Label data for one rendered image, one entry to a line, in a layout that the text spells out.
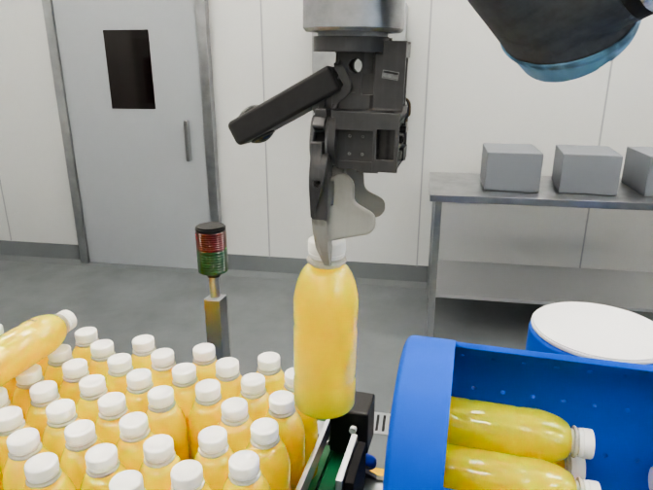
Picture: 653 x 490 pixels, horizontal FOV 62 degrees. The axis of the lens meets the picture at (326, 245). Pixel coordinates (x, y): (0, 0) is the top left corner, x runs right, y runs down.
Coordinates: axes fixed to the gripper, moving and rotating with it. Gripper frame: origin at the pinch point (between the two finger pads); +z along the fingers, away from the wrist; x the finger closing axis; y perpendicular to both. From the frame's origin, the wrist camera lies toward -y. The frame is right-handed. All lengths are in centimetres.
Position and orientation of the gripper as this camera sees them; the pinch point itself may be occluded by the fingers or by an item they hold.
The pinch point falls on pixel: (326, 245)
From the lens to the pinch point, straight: 55.6
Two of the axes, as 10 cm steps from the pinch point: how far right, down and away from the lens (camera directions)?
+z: -0.2, 9.4, 3.3
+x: 2.5, -3.1, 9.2
